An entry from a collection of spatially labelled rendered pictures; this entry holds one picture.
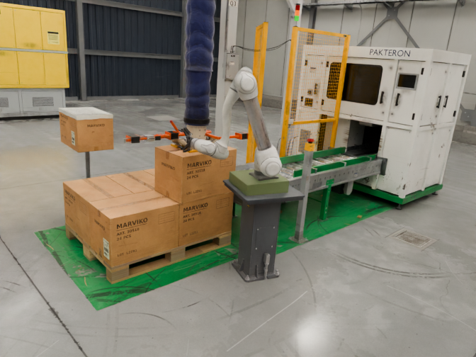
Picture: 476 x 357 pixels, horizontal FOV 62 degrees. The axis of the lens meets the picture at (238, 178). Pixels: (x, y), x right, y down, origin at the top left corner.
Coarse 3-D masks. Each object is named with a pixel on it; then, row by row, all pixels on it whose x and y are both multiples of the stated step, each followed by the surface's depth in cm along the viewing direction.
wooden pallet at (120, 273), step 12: (204, 240) 354; (216, 240) 371; (228, 240) 375; (84, 252) 338; (168, 252) 330; (180, 252) 339; (192, 252) 354; (204, 252) 358; (120, 264) 302; (144, 264) 328; (156, 264) 330; (168, 264) 334; (108, 276) 304; (120, 276) 305; (132, 276) 312
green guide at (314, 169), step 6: (366, 156) 495; (372, 156) 508; (336, 162) 456; (342, 162) 456; (348, 162) 474; (354, 162) 483; (360, 162) 492; (312, 168) 421; (318, 168) 435; (324, 168) 444; (330, 168) 451; (294, 174) 411; (300, 174) 417
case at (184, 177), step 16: (160, 160) 335; (176, 160) 317; (192, 160) 319; (208, 160) 331; (224, 160) 344; (160, 176) 339; (176, 176) 321; (192, 176) 323; (208, 176) 336; (224, 176) 349; (160, 192) 343; (176, 192) 324; (192, 192) 328; (208, 192) 341; (224, 192) 354
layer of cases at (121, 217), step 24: (72, 192) 339; (96, 192) 336; (120, 192) 340; (144, 192) 344; (72, 216) 349; (96, 216) 305; (120, 216) 291; (144, 216) 305; (168, 216) 320; (192, 216) 337; (216, 216) 356; (96, 240) 312; (120, 240) 296; (144, 240) 311; (168, 240) 327; (192, 240) 345
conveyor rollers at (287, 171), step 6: (330, 156) 527; (336, 156) 530; (342, 156) 534; (294, 162) 482; (300, 162) 486; (312, 162) 485; (318, 162) 488; (324, 162) 492; (330, 162) 496; (282, 168) 450; (288, 168) 454; (294, 168) 459; (300, 168) 454; (282, 174) 427; (288, 174) 431
